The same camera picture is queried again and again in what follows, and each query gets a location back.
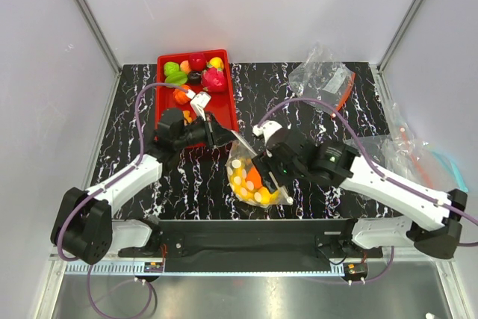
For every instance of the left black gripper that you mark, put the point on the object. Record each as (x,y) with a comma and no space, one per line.
(216,136)

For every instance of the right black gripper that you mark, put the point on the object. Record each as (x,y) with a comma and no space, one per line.
(266,160)

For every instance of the yellow toy banana bunch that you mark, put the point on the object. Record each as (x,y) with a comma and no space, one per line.
(242,188)

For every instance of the orange toy orange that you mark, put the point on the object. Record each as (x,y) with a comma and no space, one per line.
(253,179)

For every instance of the polka dot zip bag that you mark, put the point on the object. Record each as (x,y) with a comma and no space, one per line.
(242,151)

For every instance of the yellow toy mango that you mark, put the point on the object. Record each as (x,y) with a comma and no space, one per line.
(263,197)

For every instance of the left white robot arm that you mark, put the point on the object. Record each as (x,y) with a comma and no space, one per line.
(84,227)

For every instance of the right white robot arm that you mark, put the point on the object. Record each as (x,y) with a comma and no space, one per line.
(429,220)

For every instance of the clear bag orange zipper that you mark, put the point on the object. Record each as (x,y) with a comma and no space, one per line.
(324,78)

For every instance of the red plastic tray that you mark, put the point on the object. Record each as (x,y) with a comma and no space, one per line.
(221,105)

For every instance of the orange toy ginger root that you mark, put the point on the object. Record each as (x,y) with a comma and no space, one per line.
(187,117)

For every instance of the pink toy dragon fruit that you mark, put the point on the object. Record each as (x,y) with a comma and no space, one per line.
(214,80)

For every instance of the orange toy pumpkin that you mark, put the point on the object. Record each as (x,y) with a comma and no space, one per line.
(180,96)

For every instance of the dark purple toy mangosteen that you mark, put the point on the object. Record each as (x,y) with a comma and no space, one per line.
(194,77)

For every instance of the green toy starfruit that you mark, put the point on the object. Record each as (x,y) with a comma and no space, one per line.
(177,78)

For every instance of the yellow toy lemon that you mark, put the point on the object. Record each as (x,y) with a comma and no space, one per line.
(216,63)

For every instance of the peach toy fruit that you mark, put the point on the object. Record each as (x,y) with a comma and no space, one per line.
(185,67)

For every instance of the dark red toy apple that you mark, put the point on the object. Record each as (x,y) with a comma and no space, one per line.
(197,61)

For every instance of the green toy pepper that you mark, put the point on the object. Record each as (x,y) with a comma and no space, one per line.
(170,68)

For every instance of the clear bags blue red zippers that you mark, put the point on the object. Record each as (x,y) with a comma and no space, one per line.
(404,153)

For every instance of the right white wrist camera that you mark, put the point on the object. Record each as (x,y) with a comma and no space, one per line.
(270,131)

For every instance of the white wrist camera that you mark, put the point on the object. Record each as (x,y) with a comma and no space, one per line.
(270,131)
(199,102)

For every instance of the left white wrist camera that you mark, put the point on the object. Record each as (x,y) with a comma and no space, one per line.
(199,102)

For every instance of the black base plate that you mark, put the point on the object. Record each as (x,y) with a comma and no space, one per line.
(250,246)

